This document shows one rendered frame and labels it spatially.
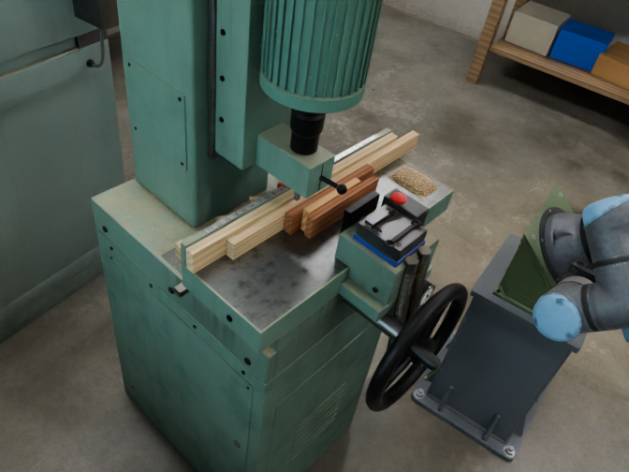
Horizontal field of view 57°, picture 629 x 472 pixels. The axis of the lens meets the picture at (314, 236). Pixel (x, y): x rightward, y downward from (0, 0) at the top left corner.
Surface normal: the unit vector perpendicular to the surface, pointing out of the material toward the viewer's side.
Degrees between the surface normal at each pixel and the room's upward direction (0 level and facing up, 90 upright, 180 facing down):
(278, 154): 90
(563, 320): 76
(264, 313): 0
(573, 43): 90
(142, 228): 0
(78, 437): 0
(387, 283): 90
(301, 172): 90
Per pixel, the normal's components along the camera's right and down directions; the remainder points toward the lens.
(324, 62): 0.10, 0.69
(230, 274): 0.12, -0.72
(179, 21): -0.68, 0.44
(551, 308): -0.68, 0.22
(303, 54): -0.29, 0.63
